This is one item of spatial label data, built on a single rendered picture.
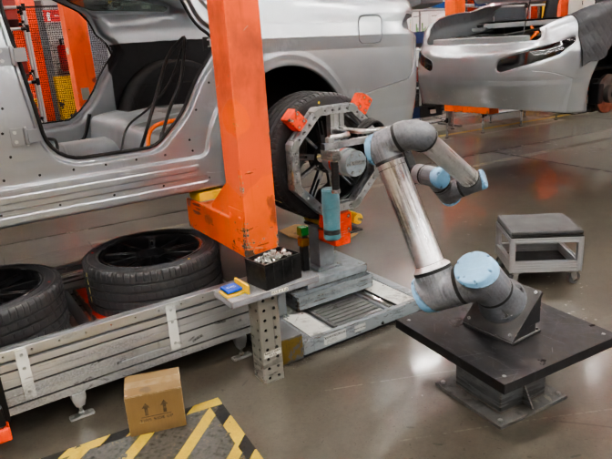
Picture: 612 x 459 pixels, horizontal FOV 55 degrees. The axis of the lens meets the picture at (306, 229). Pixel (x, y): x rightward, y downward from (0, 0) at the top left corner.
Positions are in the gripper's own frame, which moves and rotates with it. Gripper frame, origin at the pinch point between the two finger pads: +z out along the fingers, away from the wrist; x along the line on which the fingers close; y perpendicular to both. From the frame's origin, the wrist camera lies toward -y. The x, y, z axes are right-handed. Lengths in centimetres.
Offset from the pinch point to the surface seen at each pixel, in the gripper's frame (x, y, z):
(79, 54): -73, -61, 277
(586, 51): 252, -38, 59
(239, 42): -74, -61, 3
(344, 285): -15, 68, 21
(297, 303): -46, 69, 21
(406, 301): 6, 75, -5
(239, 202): -80, 5, 6
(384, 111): 45, -17, 55
